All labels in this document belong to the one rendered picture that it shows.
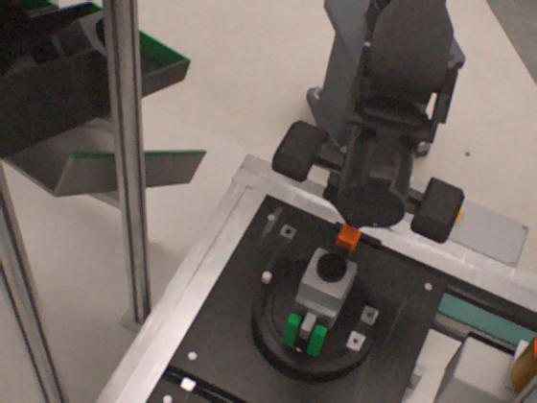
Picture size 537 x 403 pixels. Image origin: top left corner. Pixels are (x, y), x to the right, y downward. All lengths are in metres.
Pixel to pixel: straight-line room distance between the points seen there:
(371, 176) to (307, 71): 0.66
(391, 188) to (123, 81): 0.23
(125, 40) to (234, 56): 0.68
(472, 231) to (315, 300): 0.28
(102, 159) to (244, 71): 0.54
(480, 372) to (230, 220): 0.46
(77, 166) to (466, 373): 0.37
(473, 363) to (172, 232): 0.57
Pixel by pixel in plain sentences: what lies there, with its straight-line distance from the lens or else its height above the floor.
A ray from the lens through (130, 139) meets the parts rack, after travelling 0.75.
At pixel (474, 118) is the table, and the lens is 1.32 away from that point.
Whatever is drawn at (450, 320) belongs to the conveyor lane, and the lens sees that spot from 1.03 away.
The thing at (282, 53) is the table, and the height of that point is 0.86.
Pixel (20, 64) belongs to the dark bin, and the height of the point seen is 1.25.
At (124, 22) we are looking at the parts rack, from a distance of 0.64.
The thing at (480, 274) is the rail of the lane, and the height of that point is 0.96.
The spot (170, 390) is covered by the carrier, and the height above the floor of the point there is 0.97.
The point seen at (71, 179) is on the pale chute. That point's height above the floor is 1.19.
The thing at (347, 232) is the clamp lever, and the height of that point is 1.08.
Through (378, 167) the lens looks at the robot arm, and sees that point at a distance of 0.68.
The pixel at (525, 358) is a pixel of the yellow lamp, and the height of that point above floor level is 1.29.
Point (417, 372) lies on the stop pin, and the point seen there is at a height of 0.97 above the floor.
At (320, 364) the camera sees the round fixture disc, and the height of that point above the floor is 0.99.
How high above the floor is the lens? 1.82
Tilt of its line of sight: 55 degrees down
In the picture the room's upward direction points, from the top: 10 degrees clockwise
